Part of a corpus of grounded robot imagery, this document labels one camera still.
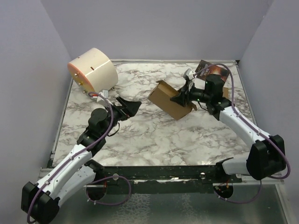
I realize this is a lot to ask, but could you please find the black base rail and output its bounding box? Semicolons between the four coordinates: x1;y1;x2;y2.
86;163;242;194

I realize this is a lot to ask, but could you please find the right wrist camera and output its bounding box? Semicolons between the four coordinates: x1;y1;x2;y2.
183;69;195;89

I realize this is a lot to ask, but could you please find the small folded cardboard box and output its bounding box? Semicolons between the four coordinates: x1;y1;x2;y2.
222;87;229;99

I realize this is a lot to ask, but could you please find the brown cardboard box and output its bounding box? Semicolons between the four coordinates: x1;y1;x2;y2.
148;80;197;120

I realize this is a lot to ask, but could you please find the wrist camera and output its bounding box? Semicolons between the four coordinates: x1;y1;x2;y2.
183;69;195;89
91;90;109;104

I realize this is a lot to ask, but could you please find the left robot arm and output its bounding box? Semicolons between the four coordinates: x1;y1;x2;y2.
21;97;141;224

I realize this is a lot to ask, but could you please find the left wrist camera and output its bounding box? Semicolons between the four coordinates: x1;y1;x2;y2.
91;90;109;104

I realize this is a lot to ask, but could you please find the cream cylindrical drum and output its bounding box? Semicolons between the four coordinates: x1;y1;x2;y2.
67;48;119;97

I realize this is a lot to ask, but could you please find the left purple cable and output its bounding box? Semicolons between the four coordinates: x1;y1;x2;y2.
27;92;132;224

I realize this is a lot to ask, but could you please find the dark book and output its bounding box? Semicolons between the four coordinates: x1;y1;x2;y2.
195;60;229;82

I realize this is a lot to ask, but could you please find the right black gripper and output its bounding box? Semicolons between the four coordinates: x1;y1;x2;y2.
170;81;211;107

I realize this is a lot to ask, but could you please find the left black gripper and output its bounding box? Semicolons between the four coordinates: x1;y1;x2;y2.
102;97;141;137

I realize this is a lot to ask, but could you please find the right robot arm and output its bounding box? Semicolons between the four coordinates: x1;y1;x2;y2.
171;70;287;182

